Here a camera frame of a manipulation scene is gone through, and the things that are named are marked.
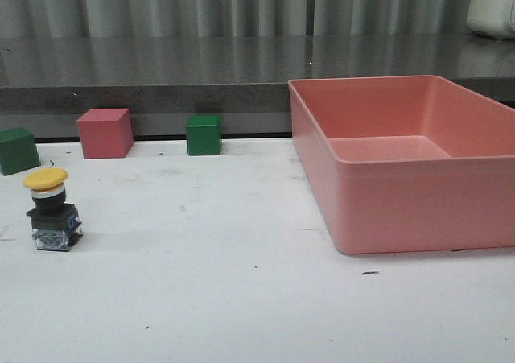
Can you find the dark grey countertop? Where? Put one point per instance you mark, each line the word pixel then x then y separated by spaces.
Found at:
pixel 230 75

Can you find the green cube block centre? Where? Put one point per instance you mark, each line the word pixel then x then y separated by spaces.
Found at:
pixel 203 134

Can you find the yellow push button switch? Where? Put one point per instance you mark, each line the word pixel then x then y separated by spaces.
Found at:
pixel 55 224

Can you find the green cube block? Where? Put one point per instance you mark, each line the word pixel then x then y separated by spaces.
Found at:
pixel 18 151
pixel 203 134

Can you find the pink cube block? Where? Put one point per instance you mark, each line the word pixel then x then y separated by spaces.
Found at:
pixel 105 133

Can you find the pink plastic bin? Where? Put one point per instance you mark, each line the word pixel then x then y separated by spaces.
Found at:
pixel 406 163

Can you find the green cube block left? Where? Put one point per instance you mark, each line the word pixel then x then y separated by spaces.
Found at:
pixel 18 151

